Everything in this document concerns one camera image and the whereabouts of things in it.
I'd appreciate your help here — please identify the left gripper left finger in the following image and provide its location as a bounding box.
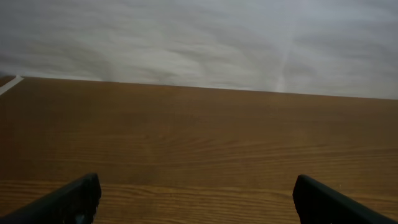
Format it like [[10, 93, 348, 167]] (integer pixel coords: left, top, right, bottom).
[[0, 172, 103, 224]]

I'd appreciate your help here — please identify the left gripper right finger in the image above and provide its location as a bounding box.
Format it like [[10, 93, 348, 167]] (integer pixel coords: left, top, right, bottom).
[[292, 174, 398, 224]]

